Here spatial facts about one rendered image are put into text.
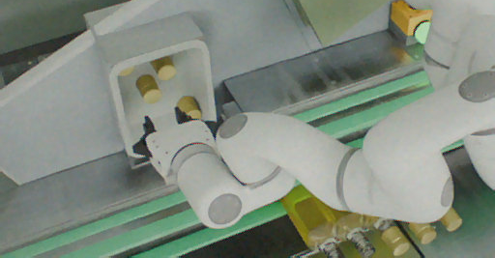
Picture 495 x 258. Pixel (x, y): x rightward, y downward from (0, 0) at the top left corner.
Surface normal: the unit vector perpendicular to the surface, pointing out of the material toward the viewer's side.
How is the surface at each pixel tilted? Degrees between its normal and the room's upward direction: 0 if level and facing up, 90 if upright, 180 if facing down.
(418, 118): 100
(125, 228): 90
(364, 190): 72
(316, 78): 90
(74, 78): 0
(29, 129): 0
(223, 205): 15
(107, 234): 90
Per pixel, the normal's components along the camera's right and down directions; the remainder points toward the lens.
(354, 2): 0.49, 0.57
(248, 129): -0.42, -0.63
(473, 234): 0.03, -0.73
